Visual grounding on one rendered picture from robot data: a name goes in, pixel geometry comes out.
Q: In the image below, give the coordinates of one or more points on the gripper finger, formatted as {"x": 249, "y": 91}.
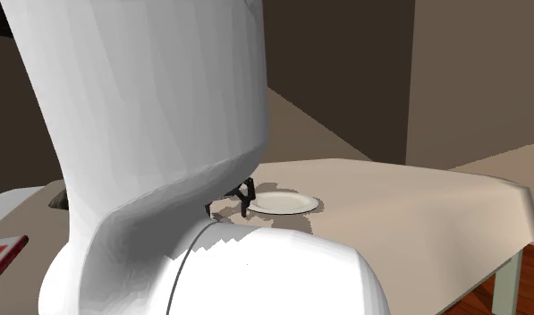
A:
{"x": 208, "y": 209}
{"x": 250, "y": 192}

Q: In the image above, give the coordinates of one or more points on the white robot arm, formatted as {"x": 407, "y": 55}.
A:
{"x": 162, "y": 109}

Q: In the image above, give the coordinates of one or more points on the table with beige cloth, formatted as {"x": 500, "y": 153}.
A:
{"x": 401, "y": 209}

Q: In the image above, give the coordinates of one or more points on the dark brown small object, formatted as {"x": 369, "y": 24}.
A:
{"x": 60, "y": 201}

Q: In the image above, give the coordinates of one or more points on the red book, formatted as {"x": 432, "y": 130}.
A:
{"x": 5, "y": 255}

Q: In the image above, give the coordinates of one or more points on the white round plate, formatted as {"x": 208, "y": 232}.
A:
{"x": 284, "y": 203}

